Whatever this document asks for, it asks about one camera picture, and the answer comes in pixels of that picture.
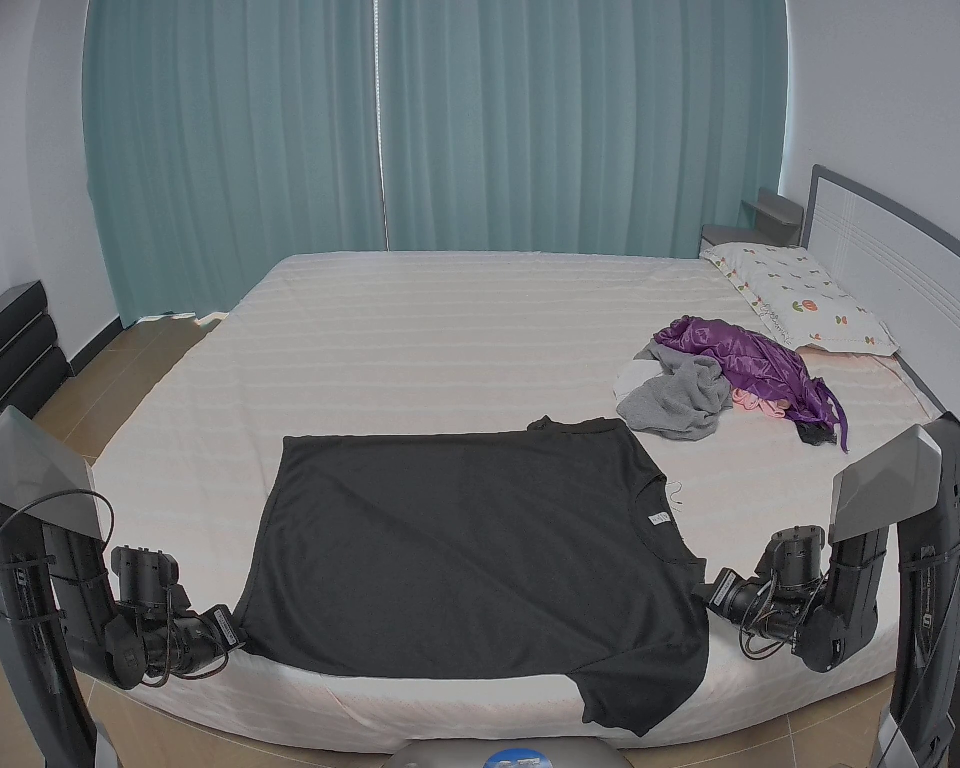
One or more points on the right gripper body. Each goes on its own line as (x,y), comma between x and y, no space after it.
(727,596)

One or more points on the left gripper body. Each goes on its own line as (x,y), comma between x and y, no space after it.
(217,634)

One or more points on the black T-shirt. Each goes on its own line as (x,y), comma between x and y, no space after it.
(465,547)

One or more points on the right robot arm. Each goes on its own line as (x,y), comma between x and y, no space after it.
(847,592)

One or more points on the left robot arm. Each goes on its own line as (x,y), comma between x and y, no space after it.
(75,600)

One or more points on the bed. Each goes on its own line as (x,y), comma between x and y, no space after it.
(450,337)

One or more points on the black lace garment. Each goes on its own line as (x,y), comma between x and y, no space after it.
(817,435)

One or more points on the pink garment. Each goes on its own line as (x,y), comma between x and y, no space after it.
(754,403)

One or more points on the grey garment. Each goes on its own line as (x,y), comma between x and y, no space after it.
(675,405)

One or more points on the white garment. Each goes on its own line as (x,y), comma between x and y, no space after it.
(634,379)

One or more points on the purple satin garment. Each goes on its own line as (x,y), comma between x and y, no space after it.
(731,345)

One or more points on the white printed pillow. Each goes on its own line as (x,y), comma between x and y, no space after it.
(802,292)

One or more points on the black chest of drawers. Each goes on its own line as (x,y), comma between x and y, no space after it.
(26,345)

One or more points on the grey bedside table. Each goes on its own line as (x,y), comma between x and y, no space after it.
(776,206)

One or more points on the blue-green curtain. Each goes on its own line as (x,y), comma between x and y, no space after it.
(225,150)
(570,127)

